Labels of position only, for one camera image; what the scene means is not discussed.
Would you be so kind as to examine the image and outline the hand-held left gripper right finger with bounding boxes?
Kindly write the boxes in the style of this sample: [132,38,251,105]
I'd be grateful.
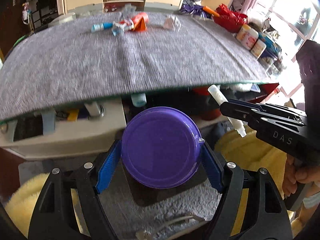
[201,142,293,240]

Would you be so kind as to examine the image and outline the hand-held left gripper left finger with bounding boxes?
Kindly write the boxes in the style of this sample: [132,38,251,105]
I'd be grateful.
[29,140,123,240]

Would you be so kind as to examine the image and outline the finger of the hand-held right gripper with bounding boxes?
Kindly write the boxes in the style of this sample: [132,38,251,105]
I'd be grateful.
[219,101,307,137]
[229,99,308,120]

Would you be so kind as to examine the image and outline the white plastic tube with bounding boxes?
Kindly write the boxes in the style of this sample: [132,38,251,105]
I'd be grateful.
[208,85,247,137]

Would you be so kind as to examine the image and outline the purple plastic bowl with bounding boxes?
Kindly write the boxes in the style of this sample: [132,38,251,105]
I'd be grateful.
[121,107,202,189]

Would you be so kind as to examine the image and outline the person's right hand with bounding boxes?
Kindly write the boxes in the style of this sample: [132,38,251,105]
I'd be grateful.
[282,154,320,199]

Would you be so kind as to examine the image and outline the white shelf unit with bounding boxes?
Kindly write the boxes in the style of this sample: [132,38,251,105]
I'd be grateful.
[0,99,128,157]

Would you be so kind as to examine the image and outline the yellow fluffy cushion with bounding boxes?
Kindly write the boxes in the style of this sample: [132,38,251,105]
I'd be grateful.
[214,127,320,232]
[5,172,83,238]

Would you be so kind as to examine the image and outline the grey rug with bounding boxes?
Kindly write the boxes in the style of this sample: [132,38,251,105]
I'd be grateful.
[99,177,223,240]

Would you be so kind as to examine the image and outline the small white bottle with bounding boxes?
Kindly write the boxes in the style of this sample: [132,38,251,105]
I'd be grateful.
[251,40,267,58]

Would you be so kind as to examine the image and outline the red label white bottle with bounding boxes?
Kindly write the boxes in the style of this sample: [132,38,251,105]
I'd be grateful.
[236,24,259,49]

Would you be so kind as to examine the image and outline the red plastic basket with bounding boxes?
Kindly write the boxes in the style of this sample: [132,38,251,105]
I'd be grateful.
[212,4,248,33]

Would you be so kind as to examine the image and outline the window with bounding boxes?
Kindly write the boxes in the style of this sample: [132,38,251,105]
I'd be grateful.
[257,0,320,40]

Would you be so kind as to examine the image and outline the large grey table mat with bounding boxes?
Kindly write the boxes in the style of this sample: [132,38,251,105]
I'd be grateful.
[0,11,265,123]

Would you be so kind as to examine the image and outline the orange stick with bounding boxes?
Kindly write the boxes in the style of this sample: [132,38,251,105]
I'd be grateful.
[202,6,220,18]

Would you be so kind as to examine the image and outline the purple cloth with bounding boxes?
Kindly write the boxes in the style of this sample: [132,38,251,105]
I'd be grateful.
[180,4,213,18]

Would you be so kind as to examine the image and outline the small crumpled clear wrapper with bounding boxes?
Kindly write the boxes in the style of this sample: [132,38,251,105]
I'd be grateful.
[164,15,181,31]

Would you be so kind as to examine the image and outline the orange snack packet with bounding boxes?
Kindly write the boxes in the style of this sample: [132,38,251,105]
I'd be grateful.
[131,12,150,33]

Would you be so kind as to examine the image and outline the blue capped tube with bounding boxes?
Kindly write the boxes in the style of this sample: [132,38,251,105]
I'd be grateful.
[91,22,114,33]

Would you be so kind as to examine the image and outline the red white wrapper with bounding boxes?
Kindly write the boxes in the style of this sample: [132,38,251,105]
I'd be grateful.
[114,19,134,32]

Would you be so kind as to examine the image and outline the clear plastic wrapper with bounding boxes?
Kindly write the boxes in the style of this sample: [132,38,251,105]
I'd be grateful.
[120,5,137,21]

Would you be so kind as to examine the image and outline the white cable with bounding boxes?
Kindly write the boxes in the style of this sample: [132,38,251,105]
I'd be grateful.
[135,215,201,240]

